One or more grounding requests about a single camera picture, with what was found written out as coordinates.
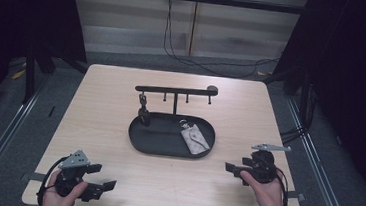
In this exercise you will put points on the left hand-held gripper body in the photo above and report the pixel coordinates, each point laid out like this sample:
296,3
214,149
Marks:
70,178

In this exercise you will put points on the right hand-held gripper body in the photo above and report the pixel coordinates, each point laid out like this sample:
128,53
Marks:
264,167

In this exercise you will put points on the grey patterned key pouch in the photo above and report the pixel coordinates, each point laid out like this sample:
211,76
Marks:
196,139

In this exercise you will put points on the black key stand with tray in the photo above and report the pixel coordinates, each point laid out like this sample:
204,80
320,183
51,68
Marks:
161,141

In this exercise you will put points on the person's left hand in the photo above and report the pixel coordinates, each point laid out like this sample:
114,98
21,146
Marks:
57,202

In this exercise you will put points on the person's right hand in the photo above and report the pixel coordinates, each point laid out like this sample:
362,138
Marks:
269,197

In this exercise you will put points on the small black floor marker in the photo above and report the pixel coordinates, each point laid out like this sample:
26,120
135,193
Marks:
51,111

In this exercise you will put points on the black metal stand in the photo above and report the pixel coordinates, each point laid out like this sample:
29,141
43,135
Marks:
29,76
304,93

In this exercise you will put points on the yellow tape piece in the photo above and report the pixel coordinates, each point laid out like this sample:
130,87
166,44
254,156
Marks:
261,73
18,74

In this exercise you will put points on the black curtain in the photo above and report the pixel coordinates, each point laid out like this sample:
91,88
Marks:
357,81
17,18

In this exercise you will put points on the aluminium floor rail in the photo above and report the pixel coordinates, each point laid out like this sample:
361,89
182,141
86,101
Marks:
319,168
7,134

